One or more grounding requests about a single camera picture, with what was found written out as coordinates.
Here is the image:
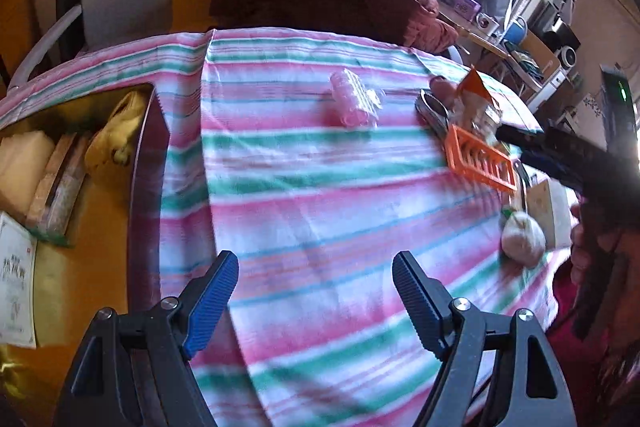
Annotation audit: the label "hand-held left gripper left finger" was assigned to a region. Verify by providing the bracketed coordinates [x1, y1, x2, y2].
[52, 250, 240, 427]

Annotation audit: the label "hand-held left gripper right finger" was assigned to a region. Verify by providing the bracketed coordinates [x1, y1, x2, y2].
[392, 250, 581, 427]

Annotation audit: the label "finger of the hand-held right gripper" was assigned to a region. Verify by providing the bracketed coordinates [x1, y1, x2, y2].
[520, 152, 581, 190]
[495, 124, 551, 150]

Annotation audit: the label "white box with brown side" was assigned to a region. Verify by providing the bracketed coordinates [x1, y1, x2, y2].
[525, 181, 576, 250]

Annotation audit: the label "orange plastic rack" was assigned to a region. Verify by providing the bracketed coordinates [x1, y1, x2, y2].
[445, 123, 518, 194]

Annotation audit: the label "orange white packet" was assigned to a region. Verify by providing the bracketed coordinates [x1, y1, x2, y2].
[452, 66, 503, 140]

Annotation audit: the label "white round bundle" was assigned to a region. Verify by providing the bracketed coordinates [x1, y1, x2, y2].
[501, 207, 547, 265]

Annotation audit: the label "eyeglasses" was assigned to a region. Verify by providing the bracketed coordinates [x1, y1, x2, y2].
[414, 77, 457, 138]

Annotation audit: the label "gold tin box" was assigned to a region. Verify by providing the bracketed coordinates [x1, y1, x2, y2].
[0, 83, 171, 427]

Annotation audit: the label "pink plastic-wrapped packet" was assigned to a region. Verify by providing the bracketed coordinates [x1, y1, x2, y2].
[327, 69, 383, 130]

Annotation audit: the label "person's right forearm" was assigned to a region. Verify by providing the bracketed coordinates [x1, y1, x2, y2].
[545, 274, 640, 427]

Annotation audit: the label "person's right hand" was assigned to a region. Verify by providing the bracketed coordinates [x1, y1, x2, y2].
[570, 202, 590, 286]

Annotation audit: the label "black speaker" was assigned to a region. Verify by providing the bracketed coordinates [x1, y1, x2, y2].
[541, 16, 582, 68]

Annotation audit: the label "white mug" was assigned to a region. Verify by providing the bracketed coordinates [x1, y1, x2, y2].
[474, 12, 501, 38]

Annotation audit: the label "striped tablecloth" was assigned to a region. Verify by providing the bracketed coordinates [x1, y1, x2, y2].
[0, 27, 561, 427]

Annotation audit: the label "brown snack packet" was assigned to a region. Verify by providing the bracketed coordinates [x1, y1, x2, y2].
[25, 132, 93, 248]

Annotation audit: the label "yellow soft toy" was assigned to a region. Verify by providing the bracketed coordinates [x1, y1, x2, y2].
[84, 91, 148, 188]

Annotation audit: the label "flat white box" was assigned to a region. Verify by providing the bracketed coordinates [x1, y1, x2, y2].
[0, 212, 38, 350]

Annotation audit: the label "beige packet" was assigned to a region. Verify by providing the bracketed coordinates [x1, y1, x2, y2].
[0, 129, 56, 218]

